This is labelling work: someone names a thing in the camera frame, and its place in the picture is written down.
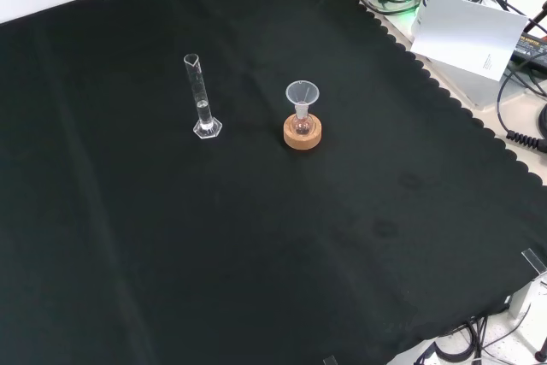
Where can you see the clear tape strip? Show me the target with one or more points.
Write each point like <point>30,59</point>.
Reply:
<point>330,360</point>
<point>534,260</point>

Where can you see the pale board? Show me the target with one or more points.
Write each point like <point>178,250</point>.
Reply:
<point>466,36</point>

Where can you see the clear plastic funnel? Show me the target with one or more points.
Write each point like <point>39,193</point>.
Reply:
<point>302,92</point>

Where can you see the white metal bracket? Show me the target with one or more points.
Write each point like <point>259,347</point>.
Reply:
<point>527,296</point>

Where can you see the clear graduated cylinder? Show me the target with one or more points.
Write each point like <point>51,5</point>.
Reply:
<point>204,108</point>

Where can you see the grey metal base plate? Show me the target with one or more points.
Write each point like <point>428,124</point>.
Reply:
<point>474,87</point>

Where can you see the black power adapter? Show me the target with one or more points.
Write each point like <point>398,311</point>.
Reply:
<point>532,46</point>

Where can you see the black bench cloth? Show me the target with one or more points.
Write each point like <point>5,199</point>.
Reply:
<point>256,232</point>

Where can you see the small round-bottom glass flask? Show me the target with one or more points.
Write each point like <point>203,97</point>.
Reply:
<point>301,125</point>

